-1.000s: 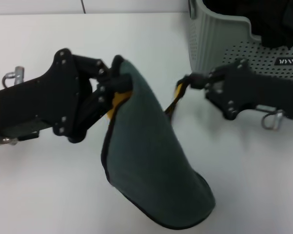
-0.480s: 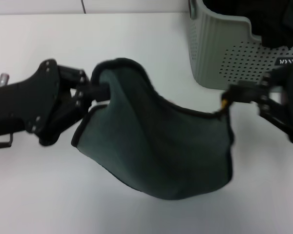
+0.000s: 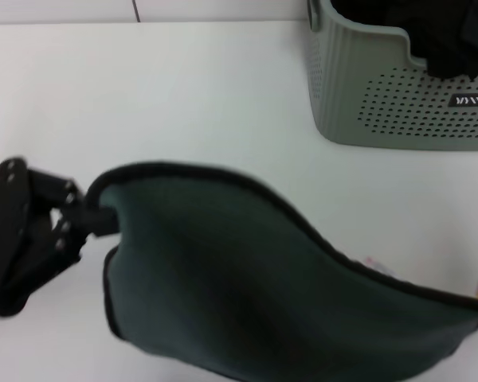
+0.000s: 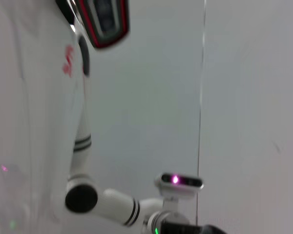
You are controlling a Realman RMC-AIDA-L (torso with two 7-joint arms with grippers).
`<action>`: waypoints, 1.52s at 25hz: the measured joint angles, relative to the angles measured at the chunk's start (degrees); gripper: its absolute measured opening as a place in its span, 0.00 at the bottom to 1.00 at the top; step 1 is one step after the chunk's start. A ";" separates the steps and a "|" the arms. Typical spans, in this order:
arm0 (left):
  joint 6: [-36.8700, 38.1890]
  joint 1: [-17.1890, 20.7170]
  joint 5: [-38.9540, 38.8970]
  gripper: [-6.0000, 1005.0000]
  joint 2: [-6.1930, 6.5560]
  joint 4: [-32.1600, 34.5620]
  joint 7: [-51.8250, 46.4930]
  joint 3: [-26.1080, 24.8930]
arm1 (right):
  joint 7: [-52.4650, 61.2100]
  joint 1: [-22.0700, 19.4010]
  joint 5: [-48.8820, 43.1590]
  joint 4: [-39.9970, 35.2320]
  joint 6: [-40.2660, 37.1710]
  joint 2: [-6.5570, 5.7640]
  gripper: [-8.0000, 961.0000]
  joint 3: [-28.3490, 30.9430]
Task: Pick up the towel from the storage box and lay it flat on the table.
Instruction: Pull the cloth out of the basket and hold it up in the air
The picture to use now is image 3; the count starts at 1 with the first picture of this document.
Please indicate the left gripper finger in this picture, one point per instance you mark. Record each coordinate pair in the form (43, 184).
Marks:
(71, 195)
(63, 250)

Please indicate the yellow and grey towel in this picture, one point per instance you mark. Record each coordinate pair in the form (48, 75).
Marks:
(243, 278)

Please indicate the black cloth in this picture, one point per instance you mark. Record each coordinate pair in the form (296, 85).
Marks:
(450, 40)

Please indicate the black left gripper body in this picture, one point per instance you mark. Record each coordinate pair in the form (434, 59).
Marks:
(4, 215)

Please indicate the grey-green perforated storage box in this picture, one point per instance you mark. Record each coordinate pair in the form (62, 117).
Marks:
(342, 79)

